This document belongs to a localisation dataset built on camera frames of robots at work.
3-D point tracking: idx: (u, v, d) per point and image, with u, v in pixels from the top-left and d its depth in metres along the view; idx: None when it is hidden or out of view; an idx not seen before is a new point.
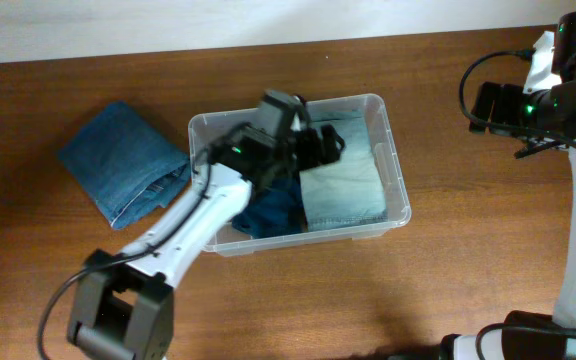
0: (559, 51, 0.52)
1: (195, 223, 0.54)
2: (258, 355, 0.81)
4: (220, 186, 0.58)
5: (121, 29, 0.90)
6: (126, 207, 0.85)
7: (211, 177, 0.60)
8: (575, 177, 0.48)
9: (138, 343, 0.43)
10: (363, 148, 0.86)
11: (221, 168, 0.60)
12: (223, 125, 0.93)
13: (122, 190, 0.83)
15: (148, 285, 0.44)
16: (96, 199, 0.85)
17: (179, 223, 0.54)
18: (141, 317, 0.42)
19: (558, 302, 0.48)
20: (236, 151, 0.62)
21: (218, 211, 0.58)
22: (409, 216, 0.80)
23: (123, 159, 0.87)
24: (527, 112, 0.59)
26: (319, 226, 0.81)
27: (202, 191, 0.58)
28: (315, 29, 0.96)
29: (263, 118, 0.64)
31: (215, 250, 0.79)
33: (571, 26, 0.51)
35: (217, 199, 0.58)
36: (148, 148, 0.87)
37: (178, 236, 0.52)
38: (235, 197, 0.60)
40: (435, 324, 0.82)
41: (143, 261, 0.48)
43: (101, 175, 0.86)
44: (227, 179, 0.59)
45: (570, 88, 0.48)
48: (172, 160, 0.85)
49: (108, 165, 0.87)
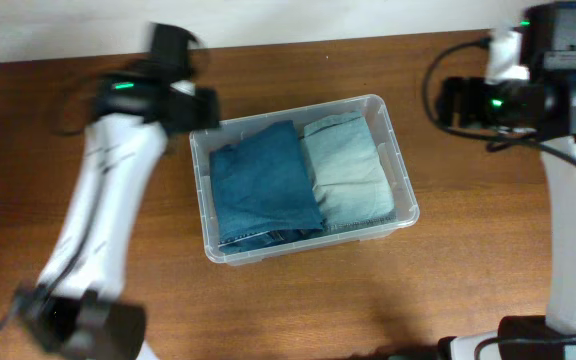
0: (524, 44, 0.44)
1: (109, 213, 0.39)
2: (258, 355, 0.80)
4: (123, 148, 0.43)
5: (123, 30, 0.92)
6: (260, 239, 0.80)
7: (109, 139, 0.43)
8: (551, 178, 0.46)
9: (89, 350, 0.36)
10: (368, 148, 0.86)
11: (113, 119, 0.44)
12: (225, 136, 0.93)
13: (248, 222, 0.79)
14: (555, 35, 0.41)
15: (75, 313, 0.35)
16: (221, 233, 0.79)
17: (93, 213, 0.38)
18: (80, 351, 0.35)
19: (548, 304, 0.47)
20: (119, 87, 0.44)
21: (137, 167, 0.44)
22: (417, 216, 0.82)
23: (271, 196, 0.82)
24: (496, 101, 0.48)
26: (328, 232, 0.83)
27: (101, 163, 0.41)
28: (316, 28, 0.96)
29: (158, 45, 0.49)
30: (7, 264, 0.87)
31: (225, 260, 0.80)
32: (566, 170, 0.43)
33: (535, 18, 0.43)
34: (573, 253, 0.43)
35: (124, 164, 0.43)
36: (290, 188, 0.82)
37: (86, 242, 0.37)
38: (143, 148, 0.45)
40: (436, 325, 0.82)
41: (74, 276, 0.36)
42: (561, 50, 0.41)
43: (239, 205, 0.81)
44: (129, 131, 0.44)
45: (531, 90, 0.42)
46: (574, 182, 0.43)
48: (308, 218, 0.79)
49: (277, 195, 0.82)
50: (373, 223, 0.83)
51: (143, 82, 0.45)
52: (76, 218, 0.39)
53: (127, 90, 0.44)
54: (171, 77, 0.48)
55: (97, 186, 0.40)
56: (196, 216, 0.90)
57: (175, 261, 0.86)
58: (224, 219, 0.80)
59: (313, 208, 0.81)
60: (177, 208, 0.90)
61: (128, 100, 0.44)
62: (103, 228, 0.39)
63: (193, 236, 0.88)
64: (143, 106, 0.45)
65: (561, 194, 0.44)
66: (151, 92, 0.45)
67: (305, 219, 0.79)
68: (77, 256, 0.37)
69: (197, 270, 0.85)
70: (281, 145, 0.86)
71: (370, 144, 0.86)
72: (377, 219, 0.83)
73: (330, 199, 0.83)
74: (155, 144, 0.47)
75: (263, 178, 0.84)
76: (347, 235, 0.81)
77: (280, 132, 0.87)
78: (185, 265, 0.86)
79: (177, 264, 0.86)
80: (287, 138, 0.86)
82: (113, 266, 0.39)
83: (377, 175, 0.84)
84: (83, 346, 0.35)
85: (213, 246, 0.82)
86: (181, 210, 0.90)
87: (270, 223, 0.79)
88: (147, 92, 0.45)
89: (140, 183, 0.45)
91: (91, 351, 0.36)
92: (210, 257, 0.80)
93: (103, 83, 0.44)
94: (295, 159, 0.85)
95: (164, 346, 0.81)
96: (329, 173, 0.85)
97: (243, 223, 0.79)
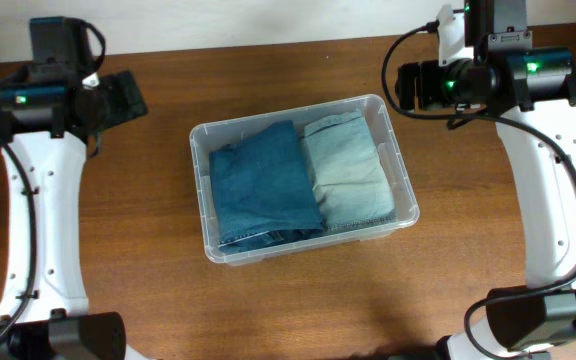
0: (468, 28, 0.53)
1: (47, 237, 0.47)
2: (258, 355, 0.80)
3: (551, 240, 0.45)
4: (40, 167, 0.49)
5: (123, 29, 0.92)
6: (261, 239, 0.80)
7: (22, 160, 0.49)
8: (512, 156, 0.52)
9: (71, 348, 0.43)
10: (368, 148, 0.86)
11: (22, 137, 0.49)
12: (225, 136, 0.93)
13: (249, 221, 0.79)
14: (495, 19, 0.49)
15: (54, 323, 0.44)
16: (221, 233, 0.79)
17: (33, 238, 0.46)
18: (67, 349, 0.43)
19: (528, 268, 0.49)
20: (21, 101, 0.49)
21: (61, 181, 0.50)
22: (418, 215, 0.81)
23: (271, 196, 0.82)
24: (450, 86, 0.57)
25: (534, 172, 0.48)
26: (328, 232, 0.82)
27: (23, 187, 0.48)
28: (315, 28, 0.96)
29: (48, 46, 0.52)
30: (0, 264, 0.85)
31: (225, 260, 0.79)
32: (521, 138, 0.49)
33: (473, 7, 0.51)
34: (539, 212, 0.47)
35: (47, 182, 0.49)
36: (290, 188, 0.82)
37: (42, 257, 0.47)
38: (65, 159, 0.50)
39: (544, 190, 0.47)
40: (437, 325, 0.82)
41: (28, 310, 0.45)
42: (501, 32, 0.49)
43: (239, 205, 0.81)
44: (43, 145, 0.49)
45: (478, 74, 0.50)
46: (528, 149, 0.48)
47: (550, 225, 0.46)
48: (309, 218, 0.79)
49: (277, 195, 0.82)
50: (373, 223, 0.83)
51: (46, 89, 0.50)
52: (20, 243, 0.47)
53: (32, 101, 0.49)
54: (72, 79, 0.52)
55: (30, 210, 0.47)
56: (195, 216, 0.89)
57: (175, 261, 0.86)
58: (224, 219, 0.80)
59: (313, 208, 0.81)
60: (176, 208, 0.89)
61: (34, 110, 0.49)
62: (45, 246, 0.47)
63: (193, 235, 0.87)
64: (50, 113, 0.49)
65: (519, 165, 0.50)
66: (52, 96, 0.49)
67: (305, 219, 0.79)
68: (31, 285, 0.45)
69: (196, 270, 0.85)
70: (281, 145, 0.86)
71: (370, 144, 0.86)
72: (377, 219, 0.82)
73: (330, 199, 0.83)
74: (77, 143, 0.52)
75: (263, 178, 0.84)
76: (348, 236, 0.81)
77: (280, 132, 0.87)
78: (185, 265, 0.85)
79: (177, 264, 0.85)
80: (286, 138, 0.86)
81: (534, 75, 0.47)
82: (69, 285, 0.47)
83: (377, 174, 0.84)
84: (65, 343, 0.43)
85: (213, 246, 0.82)
86: (180, 209, 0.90)
87: (271, 223, 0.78)
88: (49, 97, 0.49)
89: (72, 191, 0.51)
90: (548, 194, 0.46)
91: (73, 349, 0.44)
92: (210, 257, 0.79)
93: (3, 96, 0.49)
94: (295, 159, 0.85)
95: (164, 346, 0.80)
96: (329, 172, 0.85)
97: (243, 222, 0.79)
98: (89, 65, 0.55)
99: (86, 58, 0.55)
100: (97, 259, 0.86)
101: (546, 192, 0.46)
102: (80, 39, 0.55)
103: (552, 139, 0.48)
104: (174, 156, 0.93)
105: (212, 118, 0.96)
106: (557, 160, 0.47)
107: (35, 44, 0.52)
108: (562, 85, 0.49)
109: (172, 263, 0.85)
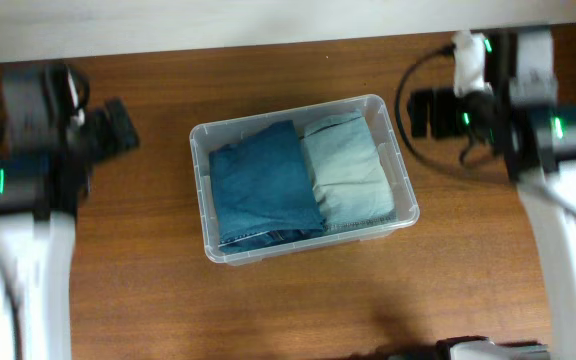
0: (489, 72, 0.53)
1: (32, 326, 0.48)
2: (258, 354, 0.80)
3: None
4: (18, 263, 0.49)
5: (123, 29, 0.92)
6: (260, 239, 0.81)
7: (4, 267, 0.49)
8: (534, 225, 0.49)
9: None
10: (368, 149, 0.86)
11: (0, 224, 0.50)
12: (225, 136, 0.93)
13: (248, 221, 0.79)
14: (517, 68, 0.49)
15: None
16: (221, 233, 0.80)
17: (16, 330, 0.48)
18: None
19: (556, 348, 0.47)
20: (0, 177, 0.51)
21: (44, 277, 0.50)
22: (417, 216, 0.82)
23: (271, 196, 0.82)
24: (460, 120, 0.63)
25: (564, 254, 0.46)
26: (328, 232, 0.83)
27: (5, 289, 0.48)
28: (316, 28, 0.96)
29: (22, 105, 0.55)
30: None
31: (225, 260, 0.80)
32: (547, 213, 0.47)
33: (495, 54, 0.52)
34: (568, 294, 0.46)
35: (29, 291, 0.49)
36: (290, 189, 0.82)
37: (28, 350, 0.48)
38: (39, 256, 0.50)
39: (575, 275, 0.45)
40: (436, 324, 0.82)
41: None
42: (523, 82, 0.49)
43: (239, 205, 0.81)
44: (25, 242, 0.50)
45: (505, 130, 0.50)
46: (556, 225, 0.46)
47: None
48: (308, 218, 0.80)
49: (277, 195, 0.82)
50: (372, 224, 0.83)
51: (30, 163, 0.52)
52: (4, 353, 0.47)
53: (20, 173, 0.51)
54: (58, 148, 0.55)
55: (13, 304, 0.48)
56: (195, 216, 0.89)
57: (175, 261, 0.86)
58: (224, 220, 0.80)
59: (313, 208, 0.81)
60: (177, 208, 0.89)
61: (16, 195, 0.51)
62: (33, 330, 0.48)
63: (193, 235, 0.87)
64: (35, 196, 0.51)
65: (545, 241, 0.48)
66: (35, 171, 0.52)
67: (304, 220, 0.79)
68: None
69: (196, 270, 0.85)
70: (281, 145, 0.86)
71: (370, 144, 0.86)
72: (377, 219, 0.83)
73: (330, 200, 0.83)
74: (63, 230, 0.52)
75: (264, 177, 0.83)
76: (346, 236, 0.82)
77: (280, 132, 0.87)
78: (185, 265, 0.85)
79: (177, 264, 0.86)
80: (287, 138, 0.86)
81: (560, 137, 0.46)
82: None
83: (377, 175, 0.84)
84: None
85: (213, 246, 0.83)
86: (180, 209, 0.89)
87: (270, 223, 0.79)
88: (32, 183, 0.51)
89: (58, 261, 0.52)
90: None
91: None
92: (210, 257, 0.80)
93: None
94: (295, 159, 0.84)
95: (165, 346, 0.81)
96: (329, 172, 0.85)
97: (242, 222, 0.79)
98: (63, 115, 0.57)
99: (72, 115, 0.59)
100: (97, 259, 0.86)
101: None
102: (62, 94, 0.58)
103: None
104: (174, 156, 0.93)
105: (212, 118, 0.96)
106: None
107: (13, 108, 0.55)
108: None
109: (173, 263, 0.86)
